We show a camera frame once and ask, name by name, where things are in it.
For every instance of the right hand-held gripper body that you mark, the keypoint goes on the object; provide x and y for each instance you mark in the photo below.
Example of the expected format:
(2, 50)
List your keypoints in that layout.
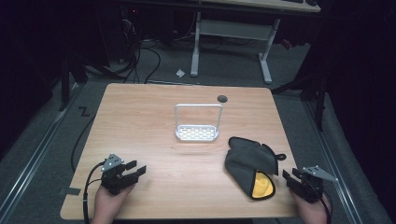
(311, 186)

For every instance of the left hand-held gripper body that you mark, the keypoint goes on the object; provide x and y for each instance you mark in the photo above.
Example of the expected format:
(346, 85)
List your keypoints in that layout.
(113, 180)

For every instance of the black yellow-lined bag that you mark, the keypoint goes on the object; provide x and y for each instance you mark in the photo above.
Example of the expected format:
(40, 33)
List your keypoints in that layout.
(249, 158)

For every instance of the white metal towel rack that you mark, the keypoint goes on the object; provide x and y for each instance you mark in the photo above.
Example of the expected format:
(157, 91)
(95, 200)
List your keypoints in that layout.
(196, 133)

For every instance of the person's left hand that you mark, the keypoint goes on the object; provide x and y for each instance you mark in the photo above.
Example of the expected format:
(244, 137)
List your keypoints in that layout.
(107, 205)

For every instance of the person's right hand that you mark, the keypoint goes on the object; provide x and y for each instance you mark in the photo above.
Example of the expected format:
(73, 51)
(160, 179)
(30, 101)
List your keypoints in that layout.
(313, 213)

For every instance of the black zigzag tape mark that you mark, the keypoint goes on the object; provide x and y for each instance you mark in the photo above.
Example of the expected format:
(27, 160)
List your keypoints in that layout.
(83, 111)

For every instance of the black metal stand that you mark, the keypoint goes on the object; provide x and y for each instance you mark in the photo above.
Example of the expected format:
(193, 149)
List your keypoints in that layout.
(319, 102)
(65, 87)

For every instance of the white paper scrap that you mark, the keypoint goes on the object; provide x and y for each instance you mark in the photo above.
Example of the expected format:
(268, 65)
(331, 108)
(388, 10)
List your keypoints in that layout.
(180, 73)

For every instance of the black table grommet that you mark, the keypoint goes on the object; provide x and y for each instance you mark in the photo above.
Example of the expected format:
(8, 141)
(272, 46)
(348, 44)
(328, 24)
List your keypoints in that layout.
(222, 99)

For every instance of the red object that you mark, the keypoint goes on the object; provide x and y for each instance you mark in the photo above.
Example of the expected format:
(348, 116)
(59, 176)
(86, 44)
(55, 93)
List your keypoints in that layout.
(286, 43)

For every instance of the white-legged desk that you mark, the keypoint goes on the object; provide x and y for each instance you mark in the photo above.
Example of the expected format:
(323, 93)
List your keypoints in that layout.
(232, 30)

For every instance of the metal floor rail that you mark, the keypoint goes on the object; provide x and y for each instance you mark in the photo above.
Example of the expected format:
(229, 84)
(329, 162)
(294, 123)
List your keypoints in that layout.
(333, 168)
(37, 155)

